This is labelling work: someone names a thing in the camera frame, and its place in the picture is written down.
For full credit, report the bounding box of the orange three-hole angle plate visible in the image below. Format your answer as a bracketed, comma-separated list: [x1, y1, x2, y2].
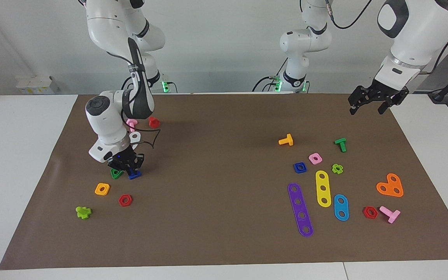
[376, 173, 404, 198]

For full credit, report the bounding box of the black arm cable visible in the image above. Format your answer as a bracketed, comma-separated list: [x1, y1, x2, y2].
[325, 0, 448, 75]
[120, 51, 161, 150]

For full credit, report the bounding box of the yellow three-hole plate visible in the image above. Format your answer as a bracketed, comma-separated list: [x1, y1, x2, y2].
[315, 170, 332, 208]

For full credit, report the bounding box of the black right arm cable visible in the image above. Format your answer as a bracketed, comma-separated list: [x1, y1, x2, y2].
[120, 51, 161, 150]

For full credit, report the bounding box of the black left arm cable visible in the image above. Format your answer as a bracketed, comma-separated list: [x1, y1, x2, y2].
[325, 0, 448, 75]

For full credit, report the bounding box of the purple four-hole strip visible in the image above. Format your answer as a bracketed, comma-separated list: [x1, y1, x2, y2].
[287, 183, 314, 237]

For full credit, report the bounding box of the black base cable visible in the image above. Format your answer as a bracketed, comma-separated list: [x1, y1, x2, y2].
[252, 76, 283, 93]

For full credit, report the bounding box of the brown table mat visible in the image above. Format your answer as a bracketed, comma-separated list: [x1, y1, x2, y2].
[0, 93, 448, 270]

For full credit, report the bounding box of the blue two-hole plate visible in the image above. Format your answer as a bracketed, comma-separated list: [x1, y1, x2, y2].
[334, 194, 350, 222]

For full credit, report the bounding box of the white power strip box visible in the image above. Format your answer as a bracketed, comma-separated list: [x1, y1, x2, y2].
[16, 75, 59, 95]

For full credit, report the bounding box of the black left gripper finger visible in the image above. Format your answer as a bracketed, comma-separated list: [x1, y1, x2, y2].
[378, 98, 394, 115]
[349, 100, 365, 116]

